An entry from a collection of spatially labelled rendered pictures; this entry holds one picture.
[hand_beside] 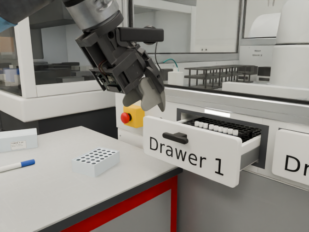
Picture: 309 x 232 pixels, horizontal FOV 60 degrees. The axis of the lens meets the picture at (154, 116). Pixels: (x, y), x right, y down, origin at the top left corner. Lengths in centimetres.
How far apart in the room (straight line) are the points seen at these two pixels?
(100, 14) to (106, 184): 46
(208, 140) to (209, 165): 6
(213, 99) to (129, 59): 36
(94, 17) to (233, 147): 37
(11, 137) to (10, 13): 70
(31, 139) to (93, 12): 71
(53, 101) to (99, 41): 90
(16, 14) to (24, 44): 85
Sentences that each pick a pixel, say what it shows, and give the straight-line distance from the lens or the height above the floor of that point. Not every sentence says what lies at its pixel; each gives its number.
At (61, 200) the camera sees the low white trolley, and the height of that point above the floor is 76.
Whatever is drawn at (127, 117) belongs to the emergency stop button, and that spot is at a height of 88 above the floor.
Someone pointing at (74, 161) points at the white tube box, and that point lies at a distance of 82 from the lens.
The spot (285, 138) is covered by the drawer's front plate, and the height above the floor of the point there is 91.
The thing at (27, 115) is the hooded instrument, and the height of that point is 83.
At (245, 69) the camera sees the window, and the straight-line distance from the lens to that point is 73.
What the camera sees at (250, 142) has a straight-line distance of 68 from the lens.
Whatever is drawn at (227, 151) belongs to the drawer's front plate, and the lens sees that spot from 59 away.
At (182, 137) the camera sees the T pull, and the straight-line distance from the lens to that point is 62.
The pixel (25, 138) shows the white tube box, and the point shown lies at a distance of 107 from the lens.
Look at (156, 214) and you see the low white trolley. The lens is 86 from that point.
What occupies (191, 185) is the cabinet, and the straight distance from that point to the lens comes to 89.
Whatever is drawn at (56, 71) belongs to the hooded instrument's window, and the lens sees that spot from 134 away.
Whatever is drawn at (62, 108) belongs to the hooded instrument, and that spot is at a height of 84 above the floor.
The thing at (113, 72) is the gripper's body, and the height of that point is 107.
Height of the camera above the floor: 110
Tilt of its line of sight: 14 degrees down
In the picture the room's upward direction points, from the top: straight up
